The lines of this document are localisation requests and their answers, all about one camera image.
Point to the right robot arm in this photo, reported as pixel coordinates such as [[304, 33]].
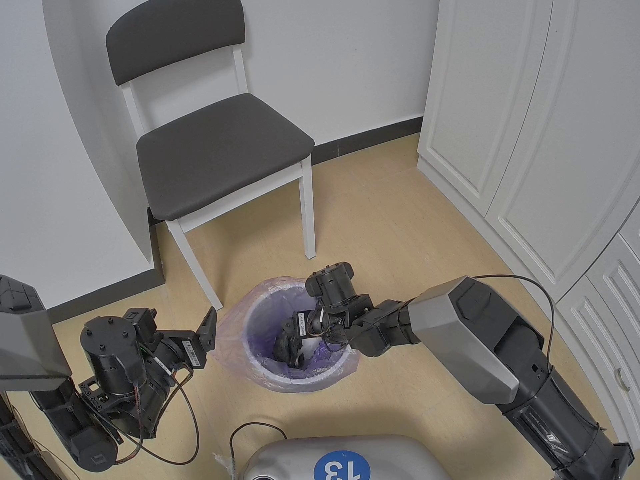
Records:
[[475, 328]]

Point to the white chair grey cushions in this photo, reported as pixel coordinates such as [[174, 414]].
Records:
[[225, 153]]

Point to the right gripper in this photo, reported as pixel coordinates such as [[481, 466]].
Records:
[[325, 330]]

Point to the white wardrobe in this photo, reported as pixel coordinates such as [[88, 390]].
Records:
[[500, 118]]

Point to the black plastic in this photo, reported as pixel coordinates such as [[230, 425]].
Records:
[[287, 350]]

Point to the white trash bin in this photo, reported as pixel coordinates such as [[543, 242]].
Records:
[[265, 313]]

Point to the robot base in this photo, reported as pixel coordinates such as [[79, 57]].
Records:
[[300, 460]]

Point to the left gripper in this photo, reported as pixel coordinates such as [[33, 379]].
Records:
[[187, 350]]

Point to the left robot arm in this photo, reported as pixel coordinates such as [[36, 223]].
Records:
[[30, 343]]

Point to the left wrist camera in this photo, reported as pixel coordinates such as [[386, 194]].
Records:
[[142, 320]]

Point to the purple plastic bag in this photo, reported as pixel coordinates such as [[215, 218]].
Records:
[[230, 333]]

